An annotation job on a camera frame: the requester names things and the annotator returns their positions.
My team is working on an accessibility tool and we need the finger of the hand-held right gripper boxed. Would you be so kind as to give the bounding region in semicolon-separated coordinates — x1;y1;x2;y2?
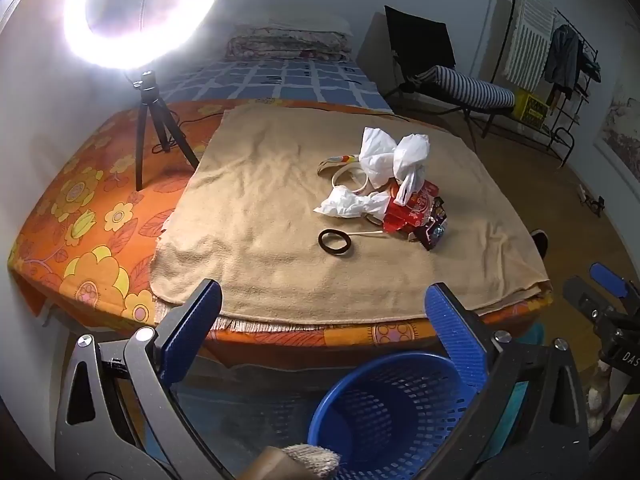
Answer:
562;275;617;324
589;261;633;299

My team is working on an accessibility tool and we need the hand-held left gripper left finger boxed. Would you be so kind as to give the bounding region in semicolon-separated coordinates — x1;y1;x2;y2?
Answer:
54;278;236;480

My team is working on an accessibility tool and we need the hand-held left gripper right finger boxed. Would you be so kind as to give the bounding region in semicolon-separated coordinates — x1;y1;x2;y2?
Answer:
424;282;591;480

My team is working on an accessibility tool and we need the dark snack wrapper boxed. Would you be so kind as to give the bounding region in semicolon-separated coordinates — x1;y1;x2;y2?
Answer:
414;197;449;252

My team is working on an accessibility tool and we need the blue plastic basket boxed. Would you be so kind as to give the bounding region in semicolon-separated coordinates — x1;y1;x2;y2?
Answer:
307;352;501;480

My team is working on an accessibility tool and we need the red snack packet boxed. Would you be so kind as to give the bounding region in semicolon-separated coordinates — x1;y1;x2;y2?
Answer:
382;180;441;235

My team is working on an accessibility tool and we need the black hair tie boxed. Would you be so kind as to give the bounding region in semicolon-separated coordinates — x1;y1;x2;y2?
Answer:
318;228;352;256

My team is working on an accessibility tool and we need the white tissue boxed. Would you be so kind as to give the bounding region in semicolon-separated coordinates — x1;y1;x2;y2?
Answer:
314;186;392;220

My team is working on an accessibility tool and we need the white plastic bag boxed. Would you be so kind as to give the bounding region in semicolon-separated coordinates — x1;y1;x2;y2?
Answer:
359;127;431;206

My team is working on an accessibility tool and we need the white tape roll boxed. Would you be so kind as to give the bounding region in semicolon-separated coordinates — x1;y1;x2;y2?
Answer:
332;166;373;196

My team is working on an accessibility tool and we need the brown fuzzy slipper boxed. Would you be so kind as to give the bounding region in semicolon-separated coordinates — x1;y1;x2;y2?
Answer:
237;444;343;480
584;360;617;436

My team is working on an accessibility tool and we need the fringed woven mat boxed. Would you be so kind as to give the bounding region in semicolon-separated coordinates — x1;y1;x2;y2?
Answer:
155;205;326;336

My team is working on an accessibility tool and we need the small black floor object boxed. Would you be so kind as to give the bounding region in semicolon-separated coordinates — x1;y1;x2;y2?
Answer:
577;185;607;218

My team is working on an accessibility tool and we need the black metal clothes rack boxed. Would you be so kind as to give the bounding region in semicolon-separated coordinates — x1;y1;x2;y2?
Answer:
492;0;601;168

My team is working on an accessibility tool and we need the tan towel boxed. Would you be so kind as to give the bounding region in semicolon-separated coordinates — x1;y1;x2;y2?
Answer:
149;104;551;326

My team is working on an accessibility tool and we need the orange floral bedsheet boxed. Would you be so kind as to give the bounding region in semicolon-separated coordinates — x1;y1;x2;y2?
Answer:
7;100;553;361

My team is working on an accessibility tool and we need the yellow crate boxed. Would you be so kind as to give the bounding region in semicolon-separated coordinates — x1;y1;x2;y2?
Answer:
515;87;551;131

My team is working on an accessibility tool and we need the long white toothpaste box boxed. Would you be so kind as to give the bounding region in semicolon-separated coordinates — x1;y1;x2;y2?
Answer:
318;154;363;177

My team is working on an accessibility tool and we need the dark jacket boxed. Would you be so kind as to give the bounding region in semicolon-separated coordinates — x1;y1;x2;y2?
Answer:
542;24;603;101

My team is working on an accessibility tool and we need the black tripod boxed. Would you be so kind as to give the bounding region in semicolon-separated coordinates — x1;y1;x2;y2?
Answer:
124;69;201;192

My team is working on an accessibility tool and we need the white knitted blanket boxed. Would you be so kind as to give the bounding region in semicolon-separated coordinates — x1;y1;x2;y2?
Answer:
502;0;558;92

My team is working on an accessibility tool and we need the blue checked blanket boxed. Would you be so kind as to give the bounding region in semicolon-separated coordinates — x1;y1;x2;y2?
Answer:
159;57;393;111

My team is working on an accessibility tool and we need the black folding chair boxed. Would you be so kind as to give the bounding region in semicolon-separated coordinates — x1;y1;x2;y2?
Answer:
382;5;516;153

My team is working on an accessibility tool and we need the folded floral quilt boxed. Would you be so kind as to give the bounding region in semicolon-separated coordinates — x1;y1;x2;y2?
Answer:
225;30;355;61

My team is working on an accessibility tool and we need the white pillow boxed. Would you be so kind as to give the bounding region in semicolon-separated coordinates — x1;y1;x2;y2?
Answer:
235;15;351;36

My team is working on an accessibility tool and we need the wall poster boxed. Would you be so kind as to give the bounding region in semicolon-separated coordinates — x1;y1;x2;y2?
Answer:
594;80;640;183

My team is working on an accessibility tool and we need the black cable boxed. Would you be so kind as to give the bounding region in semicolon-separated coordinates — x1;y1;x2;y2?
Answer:
151;108;228;155

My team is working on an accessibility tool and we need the white corrugated hose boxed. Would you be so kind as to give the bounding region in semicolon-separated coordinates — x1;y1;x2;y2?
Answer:
417;65;516;110

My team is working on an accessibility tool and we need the white ring light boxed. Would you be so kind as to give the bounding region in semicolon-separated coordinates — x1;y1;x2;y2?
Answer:
62;0;228;72

